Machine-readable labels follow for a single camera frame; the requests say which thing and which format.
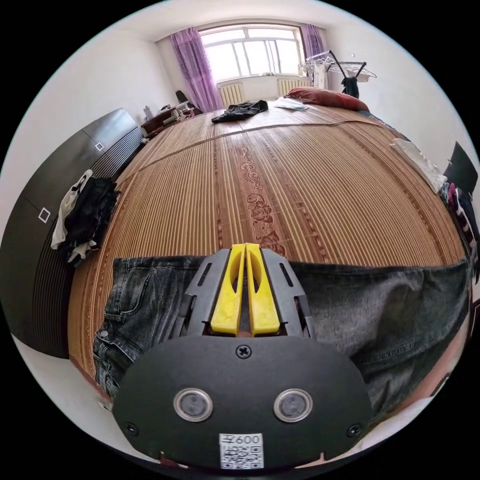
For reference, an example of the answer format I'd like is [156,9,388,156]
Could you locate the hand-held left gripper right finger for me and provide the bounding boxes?
[246,243,281,337]

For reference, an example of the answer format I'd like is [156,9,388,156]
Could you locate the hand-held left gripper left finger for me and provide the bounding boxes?
[210,243,247,335]

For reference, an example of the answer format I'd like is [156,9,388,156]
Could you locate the black jeans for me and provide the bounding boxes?
[92,254,473,415]

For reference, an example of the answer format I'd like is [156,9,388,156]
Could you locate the bed with woven mat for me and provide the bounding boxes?
[67,98,470,404]

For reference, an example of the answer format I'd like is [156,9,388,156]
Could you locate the pile of clothes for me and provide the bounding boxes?
[50,168,122,268]

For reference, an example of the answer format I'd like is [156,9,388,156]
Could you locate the black garment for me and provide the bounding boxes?
[211,99,269,124]

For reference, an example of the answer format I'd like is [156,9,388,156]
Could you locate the dark wooden desk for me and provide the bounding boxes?
[140,100,202,138]

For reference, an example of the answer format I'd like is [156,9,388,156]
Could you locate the light blue cloth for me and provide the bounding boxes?
[272,98,309,112]

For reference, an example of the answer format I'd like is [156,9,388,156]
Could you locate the white radiator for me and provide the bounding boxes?
[218,83,244,107]
[277,77,313,97]

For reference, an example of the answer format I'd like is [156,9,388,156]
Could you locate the white garment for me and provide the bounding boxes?
[389,138,448,194]

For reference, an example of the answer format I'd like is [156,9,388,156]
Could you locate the red pillow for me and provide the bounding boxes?
[284,86,371,112]

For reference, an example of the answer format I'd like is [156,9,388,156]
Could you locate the black cupboard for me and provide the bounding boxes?
[0,107,146,361]

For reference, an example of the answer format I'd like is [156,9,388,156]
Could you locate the heap of striped clothes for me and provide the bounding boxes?
[440,182,480,265]

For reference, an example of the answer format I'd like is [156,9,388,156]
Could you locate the purple curtain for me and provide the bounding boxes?
[170,27,224,113]
[301,23,328,91]

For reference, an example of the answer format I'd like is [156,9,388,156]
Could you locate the black chair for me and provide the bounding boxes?
[443,141,480,196]

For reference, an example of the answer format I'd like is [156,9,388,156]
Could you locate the clothes drying rack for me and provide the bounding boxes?
[299,50,378,99]

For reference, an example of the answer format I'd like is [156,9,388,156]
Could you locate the window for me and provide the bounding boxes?
[197,24,303,83]

